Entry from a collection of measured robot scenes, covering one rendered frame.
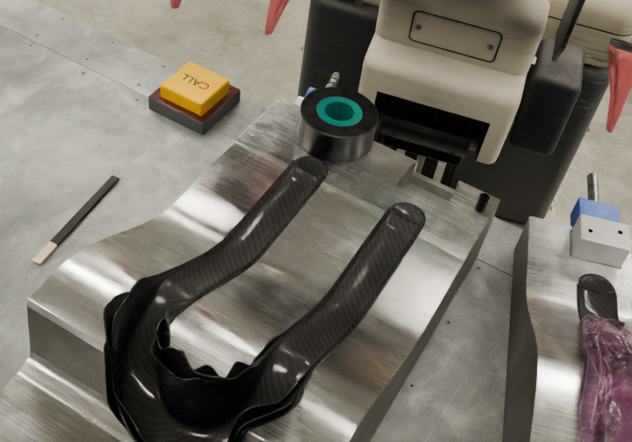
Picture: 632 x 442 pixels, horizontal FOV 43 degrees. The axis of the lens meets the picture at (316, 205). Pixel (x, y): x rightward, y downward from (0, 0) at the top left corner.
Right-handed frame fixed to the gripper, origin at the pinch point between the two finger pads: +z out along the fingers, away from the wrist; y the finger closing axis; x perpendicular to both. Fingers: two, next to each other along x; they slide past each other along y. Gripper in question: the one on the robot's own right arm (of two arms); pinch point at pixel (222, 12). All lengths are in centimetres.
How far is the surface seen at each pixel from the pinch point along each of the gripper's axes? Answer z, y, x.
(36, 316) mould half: 22.0, -1.4, -26.4
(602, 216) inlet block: 10.6, 42.0, 7.4
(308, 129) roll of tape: 8.7, 11.0, 0.0
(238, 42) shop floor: 30, -42, 162
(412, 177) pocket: 11.6, 22.1, 4.7
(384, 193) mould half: 12.5, 20.0, -1.0
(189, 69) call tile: 9.8, -7.5, 16.0
